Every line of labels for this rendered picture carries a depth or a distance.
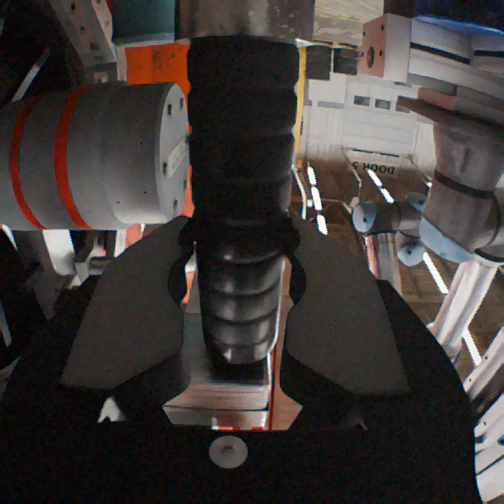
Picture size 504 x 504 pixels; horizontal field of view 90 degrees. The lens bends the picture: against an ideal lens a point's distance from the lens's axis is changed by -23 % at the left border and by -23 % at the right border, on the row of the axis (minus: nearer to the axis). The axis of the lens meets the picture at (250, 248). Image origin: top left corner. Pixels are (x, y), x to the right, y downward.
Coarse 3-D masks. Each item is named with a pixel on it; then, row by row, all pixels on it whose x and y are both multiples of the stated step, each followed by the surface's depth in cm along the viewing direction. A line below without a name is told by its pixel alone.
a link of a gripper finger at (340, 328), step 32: (288, 224) 12; (288, 256) 12; (320, 256) 10; (352, 256) 10; (320, 288) 8; (352, 288) 8; (288, 320) 7; (320, 320) 7; (352, 320) 7; (384, 320) 7; (288, 352) 7; (320, 352) 7; (352, 352) 7; (384, 352) 6; (288, 384) 7; (320, 384) 6; (352, 384) 6; (384, 384) 6
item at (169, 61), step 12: (156, 48) 60; (168, 48) 60; (180, 48) 61; (156, 60) 62; (168, 60) 62; (180, 60) 63; (156, 72) 64; (168, 72) 64; (180, 72) 64; (180, 84) 66; (192, 204) 82; (192, 276) 95
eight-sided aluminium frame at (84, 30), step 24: (72, 0) 30; (96, 0) 30; (72, 24) 32; (96, 24) 33; (96, 48) 40; (120, 48) 41; (96, 72) 42; (120, 72) 43; (96, 240) 50; (120, 240) 52; (0, 384) 23
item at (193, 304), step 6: (192, 282) 28; (192, 288) 27; (192, 294) 27; (198, 294) 27; (192, 300) 26; (198, 300) 26; (186, 306) 26; (192, 306) 26; (198, 306) 26; (186, 312) 25; (192, 312) 25; (198, 312) 25; (180, 426) 17; (186, 426) 17; (192, 426) 17; (198, 426) 17; (204, 426) 17; (210, 426) 17
